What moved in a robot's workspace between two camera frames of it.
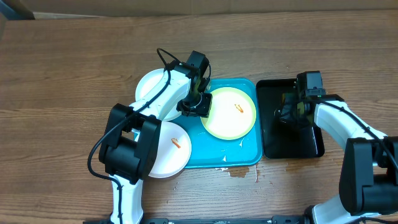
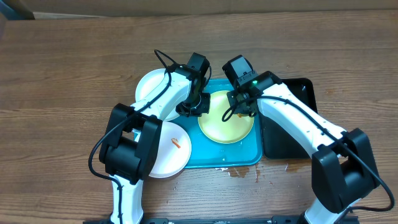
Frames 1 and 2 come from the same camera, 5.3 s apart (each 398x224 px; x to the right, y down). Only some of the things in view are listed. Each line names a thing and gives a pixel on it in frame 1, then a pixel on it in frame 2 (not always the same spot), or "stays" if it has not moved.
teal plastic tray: x=209 y=151 stays
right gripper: x=290 y=117 to x=241 y=111
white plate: x=146 y=83 stays
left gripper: x=204 y=111 stays
